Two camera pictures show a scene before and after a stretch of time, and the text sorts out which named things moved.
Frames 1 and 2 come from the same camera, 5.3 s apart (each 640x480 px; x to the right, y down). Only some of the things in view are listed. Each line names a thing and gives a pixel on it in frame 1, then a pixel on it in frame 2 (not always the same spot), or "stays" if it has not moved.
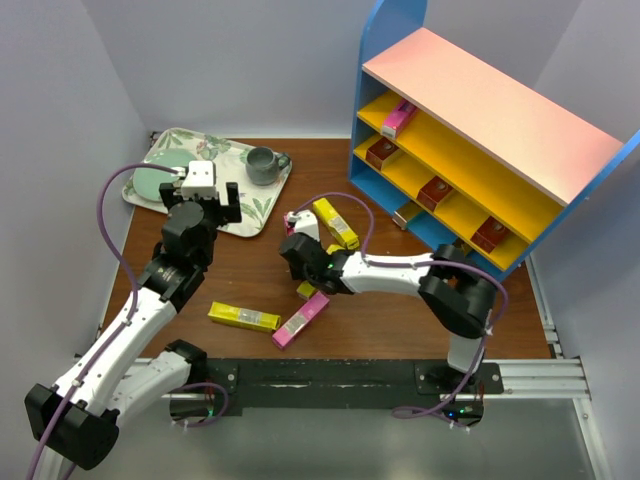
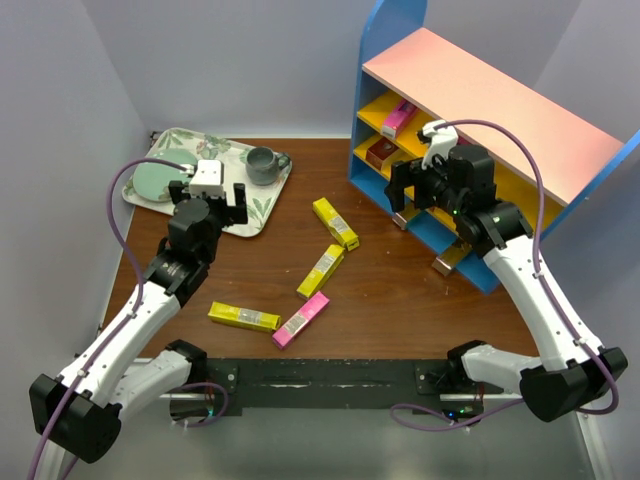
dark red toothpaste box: (380, 151) stays
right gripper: (298, 274) to (403, 175)
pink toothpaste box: (397, 118) stays
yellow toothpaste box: (348, 239) stays
